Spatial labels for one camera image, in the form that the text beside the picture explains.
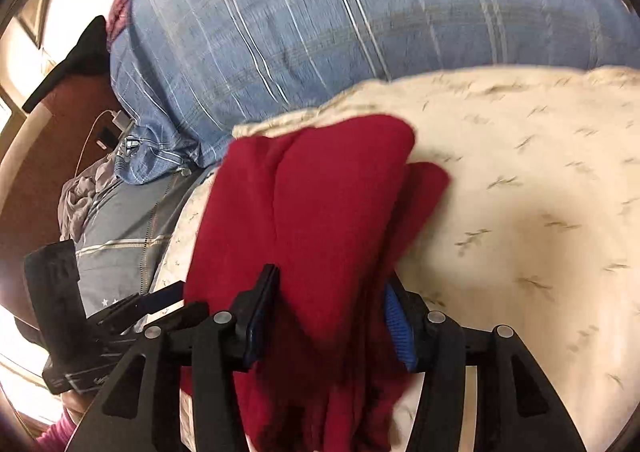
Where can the white charger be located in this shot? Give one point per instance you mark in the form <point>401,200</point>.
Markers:
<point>121,121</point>

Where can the cream printed blanket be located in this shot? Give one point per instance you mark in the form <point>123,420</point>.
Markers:
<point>525,207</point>

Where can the red garment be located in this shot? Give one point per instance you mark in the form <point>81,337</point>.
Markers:
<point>320,212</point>

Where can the brown wooden headboard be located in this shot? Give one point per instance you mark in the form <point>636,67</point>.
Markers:
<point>40,182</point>

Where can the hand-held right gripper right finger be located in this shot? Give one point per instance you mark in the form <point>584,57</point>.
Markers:
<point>400,332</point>

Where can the blue striped pillow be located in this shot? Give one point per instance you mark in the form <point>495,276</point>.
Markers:
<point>300,32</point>

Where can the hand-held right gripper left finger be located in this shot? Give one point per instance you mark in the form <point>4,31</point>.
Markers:
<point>260,327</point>

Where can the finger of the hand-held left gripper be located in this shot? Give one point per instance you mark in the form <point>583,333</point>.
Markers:
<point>187,314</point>
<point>160,294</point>

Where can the crumpled grey cloth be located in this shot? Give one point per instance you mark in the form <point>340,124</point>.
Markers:
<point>80,202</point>

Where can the person's left forearm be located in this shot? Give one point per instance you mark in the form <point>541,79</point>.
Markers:
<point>55,437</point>

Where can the black cloth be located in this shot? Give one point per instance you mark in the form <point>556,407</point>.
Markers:
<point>85,57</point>

